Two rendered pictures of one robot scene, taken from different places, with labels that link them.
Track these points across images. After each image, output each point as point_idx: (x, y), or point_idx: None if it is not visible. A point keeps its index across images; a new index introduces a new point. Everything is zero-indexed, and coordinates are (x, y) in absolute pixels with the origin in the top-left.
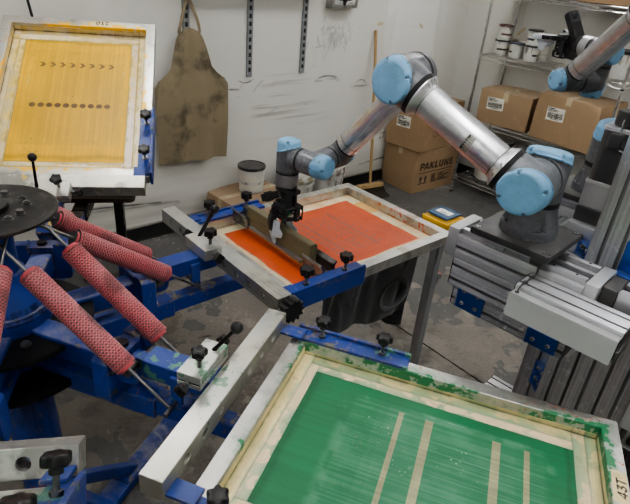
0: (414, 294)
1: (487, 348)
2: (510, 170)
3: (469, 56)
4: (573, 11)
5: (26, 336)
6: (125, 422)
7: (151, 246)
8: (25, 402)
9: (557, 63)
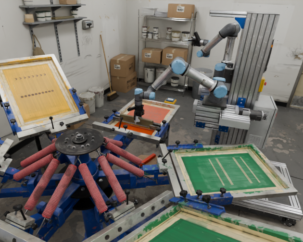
0: None
1: (180, 138)
2: (217, 86)
3: (131, 38)
4: (195, 31)
5: (97, 178)
6: None
7: (40, 140)
8: None
9: (163, 38)
